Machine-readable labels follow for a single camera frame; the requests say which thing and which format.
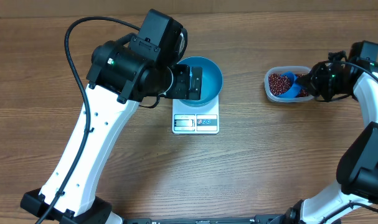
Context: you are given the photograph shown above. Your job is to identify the teal blue bowl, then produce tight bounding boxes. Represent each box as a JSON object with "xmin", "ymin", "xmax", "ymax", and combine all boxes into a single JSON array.
[{"xmin": 179, "ymin": 57, "xmax": 224, "ymax": 107}]

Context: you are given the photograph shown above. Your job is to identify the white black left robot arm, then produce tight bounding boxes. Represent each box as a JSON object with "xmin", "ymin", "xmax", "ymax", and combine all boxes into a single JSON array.
[{"xmin": 20, "ymin": 9, "xmax": 202, "ymax": 224}]

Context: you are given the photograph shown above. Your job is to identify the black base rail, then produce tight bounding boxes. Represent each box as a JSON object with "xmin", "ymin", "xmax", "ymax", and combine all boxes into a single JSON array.
[{"xmin": 120, "ymin": 213, "xmax": 342, "ymax": 224}]

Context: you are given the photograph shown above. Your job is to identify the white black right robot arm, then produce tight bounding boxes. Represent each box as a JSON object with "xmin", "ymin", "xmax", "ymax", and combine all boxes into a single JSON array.
[{"xmin": 272, "ymin": 40, "xmax": 378, "ymax": 224}]

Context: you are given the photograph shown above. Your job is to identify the blue plastic measuring scoop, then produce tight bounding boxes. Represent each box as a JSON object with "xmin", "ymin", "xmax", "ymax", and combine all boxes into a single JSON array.
[{"xmin": 277, "ymin": 72, "xmax": 301, "ymax": 98}]

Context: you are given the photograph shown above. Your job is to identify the clear plastic container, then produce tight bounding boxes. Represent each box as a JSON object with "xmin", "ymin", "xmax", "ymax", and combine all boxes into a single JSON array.
[{"xmin": 264, "ymin": 66, "xmax": 313, "ymax": 103}]

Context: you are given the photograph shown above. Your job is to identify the white digital kitchen scale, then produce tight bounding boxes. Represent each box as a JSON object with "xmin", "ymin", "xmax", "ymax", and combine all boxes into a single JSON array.
[{"xmin": 172, "ymin": 96, "xmax": 220, "ymax": 134}]

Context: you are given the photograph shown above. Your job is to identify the red adzuki beans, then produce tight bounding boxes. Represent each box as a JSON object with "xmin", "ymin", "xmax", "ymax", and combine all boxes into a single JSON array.
[{"xmin": 268, "ymin": 73, "xmax": 292, "ymax": 96}]

